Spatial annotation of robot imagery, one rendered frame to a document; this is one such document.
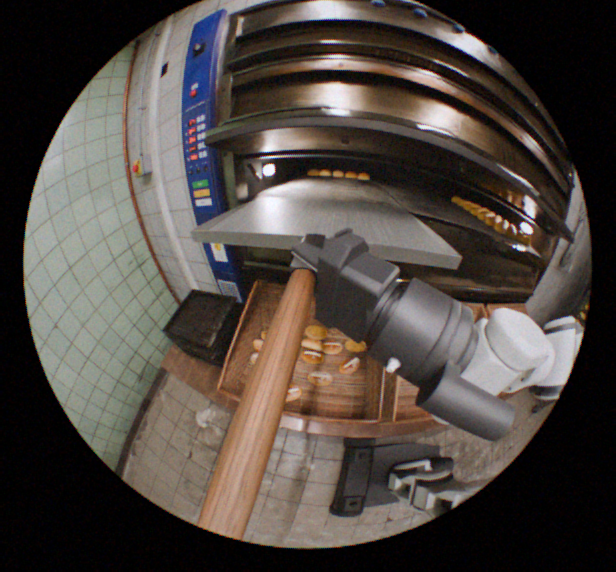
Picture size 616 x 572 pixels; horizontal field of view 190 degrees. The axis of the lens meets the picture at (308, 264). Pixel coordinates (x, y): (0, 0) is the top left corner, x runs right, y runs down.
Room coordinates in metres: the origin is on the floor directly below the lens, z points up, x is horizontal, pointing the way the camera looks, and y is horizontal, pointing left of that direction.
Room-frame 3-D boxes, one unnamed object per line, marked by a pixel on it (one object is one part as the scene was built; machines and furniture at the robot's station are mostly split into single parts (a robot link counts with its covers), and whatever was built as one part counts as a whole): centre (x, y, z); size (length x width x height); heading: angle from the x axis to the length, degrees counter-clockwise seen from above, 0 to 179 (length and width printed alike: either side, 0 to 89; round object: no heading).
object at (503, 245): (0.44, -0.63, 1.16); 1.80 x 0.06 x 0.04; 78
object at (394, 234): (0.42, -0.05, 1.19); 0.55 x 0.36 x 0.03; 79
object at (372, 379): (0.27, 0.00, 0.72); 0.56 x 0.49 x 0.28; 79
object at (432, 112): (0.41, -0.63, 1.54); 1.79 x 0.11 x 0.19; 78
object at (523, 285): (0.41, -0.63, 1.02); 1.79 x 0.11 x 0.19; 78
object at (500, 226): (0.73, -1.28, 1.21); 0.61 x 0.48 x 0.06; 168
